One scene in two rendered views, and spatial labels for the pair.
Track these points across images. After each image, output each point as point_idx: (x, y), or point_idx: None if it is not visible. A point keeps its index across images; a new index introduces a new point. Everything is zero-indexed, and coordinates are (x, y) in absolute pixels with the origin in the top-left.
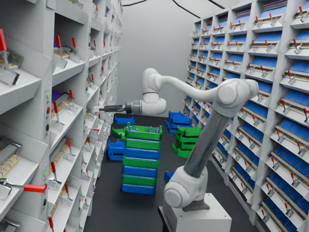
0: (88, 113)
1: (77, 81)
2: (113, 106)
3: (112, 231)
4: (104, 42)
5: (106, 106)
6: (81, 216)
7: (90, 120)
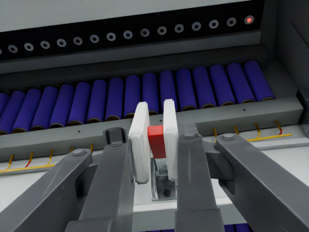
0: (267, 143)
1: None
2: (177, 201)
3: None
4: None
5: (200, 142)
6: None
7: (148, 184)
